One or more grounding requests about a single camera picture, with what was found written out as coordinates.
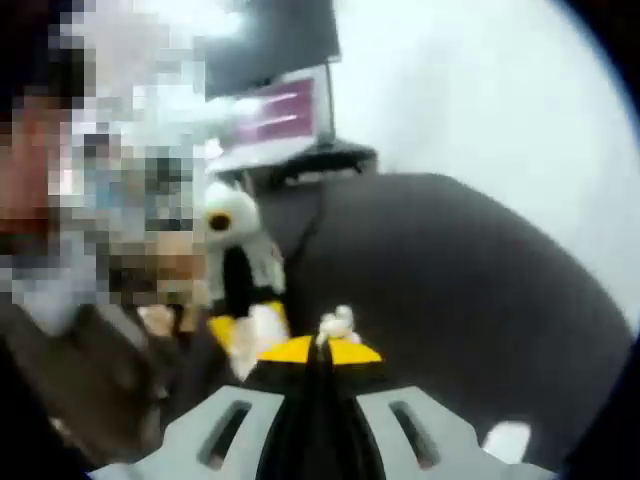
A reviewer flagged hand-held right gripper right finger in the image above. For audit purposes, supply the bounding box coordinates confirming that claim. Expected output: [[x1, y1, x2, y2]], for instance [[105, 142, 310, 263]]
[[323, 339, 552, 480]]

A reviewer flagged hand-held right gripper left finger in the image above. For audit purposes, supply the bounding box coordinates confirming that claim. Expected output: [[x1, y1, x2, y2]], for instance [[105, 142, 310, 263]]
[[85, 335, 325, 480]]

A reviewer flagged white flip-lid earphone charging case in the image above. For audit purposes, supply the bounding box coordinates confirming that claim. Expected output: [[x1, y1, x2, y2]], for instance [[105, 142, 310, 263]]
[[481, 421, 532, 465]]

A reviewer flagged white clip earphone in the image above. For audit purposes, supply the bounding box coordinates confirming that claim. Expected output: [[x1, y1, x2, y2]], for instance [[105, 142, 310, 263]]
[[318, 304, 363, 348]]

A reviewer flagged person's left hand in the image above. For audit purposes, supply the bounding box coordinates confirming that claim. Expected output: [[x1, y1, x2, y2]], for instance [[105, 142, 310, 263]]
[[136, 303, 209, 347]]

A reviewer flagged dark jacket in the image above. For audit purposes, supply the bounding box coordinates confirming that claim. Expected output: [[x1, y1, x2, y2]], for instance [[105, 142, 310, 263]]
[[0, 299, 211, 466]]

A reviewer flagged laptop with purple screen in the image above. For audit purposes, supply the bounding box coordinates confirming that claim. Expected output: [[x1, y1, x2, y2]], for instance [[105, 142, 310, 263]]
[[206, 63, 337, 175]]

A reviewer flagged black monitor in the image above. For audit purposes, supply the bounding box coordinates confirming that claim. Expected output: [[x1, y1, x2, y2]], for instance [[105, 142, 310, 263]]
[[203, 0, 342, 100]]

